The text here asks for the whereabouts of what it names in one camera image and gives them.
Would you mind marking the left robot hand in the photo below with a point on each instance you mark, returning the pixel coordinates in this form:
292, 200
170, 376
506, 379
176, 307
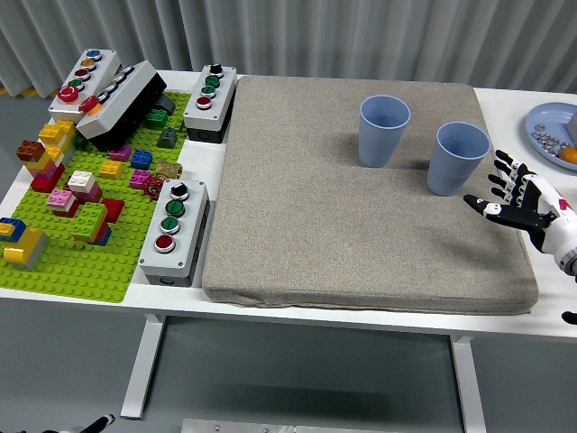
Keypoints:
101, 424

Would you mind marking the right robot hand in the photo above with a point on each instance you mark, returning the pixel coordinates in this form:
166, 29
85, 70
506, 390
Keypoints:
554, 225

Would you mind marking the blue ribbed plastic cup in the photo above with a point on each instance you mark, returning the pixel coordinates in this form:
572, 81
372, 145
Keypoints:
378, 140
451, 171

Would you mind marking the white table leg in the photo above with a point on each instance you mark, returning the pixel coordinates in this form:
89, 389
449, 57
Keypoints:
469, 383
140, 370

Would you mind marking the orange fruit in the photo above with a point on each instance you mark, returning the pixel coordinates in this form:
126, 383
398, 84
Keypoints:
569, 155

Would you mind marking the grey metal block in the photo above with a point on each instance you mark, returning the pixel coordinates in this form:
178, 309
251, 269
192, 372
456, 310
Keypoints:
572, 126

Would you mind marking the blue plate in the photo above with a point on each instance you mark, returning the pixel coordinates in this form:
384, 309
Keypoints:
552, 119

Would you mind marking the green studded baseplate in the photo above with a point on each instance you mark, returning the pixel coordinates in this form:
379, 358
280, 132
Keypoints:
90, 270

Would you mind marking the large yellow toy brick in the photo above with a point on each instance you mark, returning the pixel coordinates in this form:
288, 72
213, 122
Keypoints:
22, 245

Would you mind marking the large green toy brick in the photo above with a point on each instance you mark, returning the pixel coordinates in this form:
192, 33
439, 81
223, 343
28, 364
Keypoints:
90, 216

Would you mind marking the red toy brick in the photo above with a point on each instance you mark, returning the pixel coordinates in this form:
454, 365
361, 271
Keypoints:
113, 208
43, 184
67, 212

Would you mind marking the grey-brown fabric mat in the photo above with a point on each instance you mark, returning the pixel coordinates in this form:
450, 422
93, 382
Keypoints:
338, 225

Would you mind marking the four-button grey control box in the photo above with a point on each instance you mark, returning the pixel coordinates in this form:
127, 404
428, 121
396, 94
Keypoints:
189, 225
225, 90

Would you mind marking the pink toy brick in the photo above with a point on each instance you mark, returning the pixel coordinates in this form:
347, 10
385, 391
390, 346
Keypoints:
61, 198

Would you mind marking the magenta toy brick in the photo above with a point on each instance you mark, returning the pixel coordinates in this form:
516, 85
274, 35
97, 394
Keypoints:
47, 171
92, 194
121, 153
139, 179

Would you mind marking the white toy brick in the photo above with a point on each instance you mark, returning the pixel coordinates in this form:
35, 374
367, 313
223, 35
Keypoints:
82, 179

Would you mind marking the small yellow toy brick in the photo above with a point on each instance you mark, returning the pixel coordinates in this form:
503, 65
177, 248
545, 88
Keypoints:
53, 153
111, 170

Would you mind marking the small blue toy brick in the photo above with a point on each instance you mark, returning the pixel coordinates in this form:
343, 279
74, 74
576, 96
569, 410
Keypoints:
141, 159

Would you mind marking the brown toy brick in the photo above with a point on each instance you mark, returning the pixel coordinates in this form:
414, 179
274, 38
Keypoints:
30, 151

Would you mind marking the dark grey slope brick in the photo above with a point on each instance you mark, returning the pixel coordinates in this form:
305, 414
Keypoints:
167, 137

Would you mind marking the small green toy brick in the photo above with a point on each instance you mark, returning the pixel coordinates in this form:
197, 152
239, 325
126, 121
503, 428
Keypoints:
157, 118

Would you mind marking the black curved toy piece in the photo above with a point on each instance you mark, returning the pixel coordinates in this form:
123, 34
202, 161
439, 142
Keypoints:
166, 104

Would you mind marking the tilted grey-black control box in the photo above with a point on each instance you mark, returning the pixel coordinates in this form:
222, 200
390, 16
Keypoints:
130, 85

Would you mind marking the five-button grey control box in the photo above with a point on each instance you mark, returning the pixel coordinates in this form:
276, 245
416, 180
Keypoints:
106, 63

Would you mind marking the grey pleated curtain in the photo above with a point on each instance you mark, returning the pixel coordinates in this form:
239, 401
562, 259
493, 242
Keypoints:
135, 27

